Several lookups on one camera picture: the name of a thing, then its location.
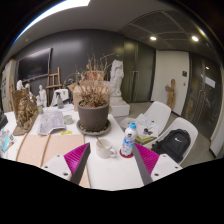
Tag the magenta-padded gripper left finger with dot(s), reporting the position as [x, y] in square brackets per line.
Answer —
[53, 165]

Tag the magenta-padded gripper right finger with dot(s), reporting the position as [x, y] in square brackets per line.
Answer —
[166, 166]

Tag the white blue-capped drink bottle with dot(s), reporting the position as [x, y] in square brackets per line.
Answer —
[128, 141]

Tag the black backpack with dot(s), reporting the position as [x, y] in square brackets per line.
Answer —
[173, 145]

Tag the beige wooden board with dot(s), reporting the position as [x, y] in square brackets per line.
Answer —
[36, 148]

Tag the lime green seat cushion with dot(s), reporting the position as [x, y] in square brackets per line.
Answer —
[144, 140]

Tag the small yellow tag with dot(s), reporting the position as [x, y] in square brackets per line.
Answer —
[66, 132]

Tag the open magazine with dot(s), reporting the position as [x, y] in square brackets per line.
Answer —
[50, 123]

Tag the flat round red coaster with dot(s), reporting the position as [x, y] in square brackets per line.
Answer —
[122, 155]

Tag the grey round plant saucer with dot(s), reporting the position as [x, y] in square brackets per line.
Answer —
[83, 130]

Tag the stack of papers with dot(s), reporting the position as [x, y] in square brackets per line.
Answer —
[143, 123]

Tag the white mug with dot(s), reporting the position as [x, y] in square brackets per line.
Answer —
[104, 150]

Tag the colourful book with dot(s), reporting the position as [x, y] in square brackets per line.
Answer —
[6, 140]

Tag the golden brown relief sculpture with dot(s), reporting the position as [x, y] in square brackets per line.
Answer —
[25, 111]

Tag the clear spray bottle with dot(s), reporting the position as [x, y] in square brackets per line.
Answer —
[60, 102]

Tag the grey pot with dried plant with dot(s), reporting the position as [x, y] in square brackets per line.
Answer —
[93, 116]

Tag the black box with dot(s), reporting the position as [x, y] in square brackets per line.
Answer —
[3, 120]

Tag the white plaster standing figure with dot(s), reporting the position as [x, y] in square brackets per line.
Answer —
[42, 95]

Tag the brown cardboard box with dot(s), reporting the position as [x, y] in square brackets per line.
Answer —
[76, 96]

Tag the wooden carved figure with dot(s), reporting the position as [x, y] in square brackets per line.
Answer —
[170, 93]

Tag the small white plaster bust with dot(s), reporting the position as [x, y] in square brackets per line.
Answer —
[28, 87]

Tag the white plaster head bust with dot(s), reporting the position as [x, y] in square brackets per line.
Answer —
[19, 85]

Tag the white cabinet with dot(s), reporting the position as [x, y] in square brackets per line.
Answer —
[8, 83]

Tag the red box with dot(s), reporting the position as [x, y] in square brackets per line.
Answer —
[95, 75]

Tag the large white plaster statue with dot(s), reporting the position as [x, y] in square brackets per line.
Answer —
[116, 75]

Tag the round recessed ceiling light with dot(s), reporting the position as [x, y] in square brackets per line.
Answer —
[195, 38]
[153, 38]

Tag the large bright ceiling light panel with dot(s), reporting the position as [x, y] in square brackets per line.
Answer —
[56, 6]

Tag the black wall screen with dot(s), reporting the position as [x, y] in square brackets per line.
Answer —
[35, 63]

